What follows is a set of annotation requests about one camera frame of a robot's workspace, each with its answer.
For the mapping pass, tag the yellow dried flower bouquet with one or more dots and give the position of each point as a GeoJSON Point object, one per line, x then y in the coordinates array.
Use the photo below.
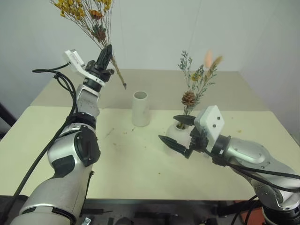
{"type": "Point", "coordinates": [99, 34]}

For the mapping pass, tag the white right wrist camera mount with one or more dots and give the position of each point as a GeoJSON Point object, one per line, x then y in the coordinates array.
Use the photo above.
{"type": "Point", "coordinates": [208, 122]}

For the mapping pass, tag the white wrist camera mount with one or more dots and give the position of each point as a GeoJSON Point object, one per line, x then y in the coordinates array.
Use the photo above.
{"type": "Point", "coordinates": [75, 58]}
{"type": "Point", "coordinates": [208, 122]}

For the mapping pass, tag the small silver metal clip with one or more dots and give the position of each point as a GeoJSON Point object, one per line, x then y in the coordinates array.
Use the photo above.
{"type": "Point", "coordinates": [86, 221]}

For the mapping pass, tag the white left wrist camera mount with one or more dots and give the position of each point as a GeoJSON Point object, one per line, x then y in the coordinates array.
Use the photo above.
{"type": "Point", "coordinates": [75, 58]}

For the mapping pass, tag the dark furniture piece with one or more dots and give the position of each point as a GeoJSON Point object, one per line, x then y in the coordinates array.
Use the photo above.
{"type": "Point", "coordinates": [5, 119]}

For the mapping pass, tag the red object under table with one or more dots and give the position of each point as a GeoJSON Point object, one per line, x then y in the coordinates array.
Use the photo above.
{"type": "Point", "coordinates": [243, 211]}

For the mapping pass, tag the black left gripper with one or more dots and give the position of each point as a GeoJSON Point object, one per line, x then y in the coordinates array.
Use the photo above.
{"type": "Point", "coordinates": [104, 73]}

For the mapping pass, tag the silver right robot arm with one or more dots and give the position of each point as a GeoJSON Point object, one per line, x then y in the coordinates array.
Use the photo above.
{"type": "Point", "coordinates": [253, 154]}

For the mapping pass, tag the pinecone dried flower bouquet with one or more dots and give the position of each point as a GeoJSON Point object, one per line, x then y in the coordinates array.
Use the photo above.
{"type": "Point", "coordinates": [188, 98]}

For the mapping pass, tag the round white vase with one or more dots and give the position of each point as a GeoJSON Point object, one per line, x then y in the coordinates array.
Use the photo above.
{"type": "Point", "coordinates": [179, 136]}

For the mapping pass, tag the tall white cylinder vase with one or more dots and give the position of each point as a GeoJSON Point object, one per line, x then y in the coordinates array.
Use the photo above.
{"type": "Point", "coordinates": [140, 110]}

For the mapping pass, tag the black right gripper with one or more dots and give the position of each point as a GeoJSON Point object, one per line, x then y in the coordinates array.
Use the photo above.
{"type": "Point", "coordinates": [199, 143]}

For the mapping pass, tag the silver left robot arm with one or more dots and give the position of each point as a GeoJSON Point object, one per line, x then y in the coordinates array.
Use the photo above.
{"type": "Point", "coordinates": [63, 187]}

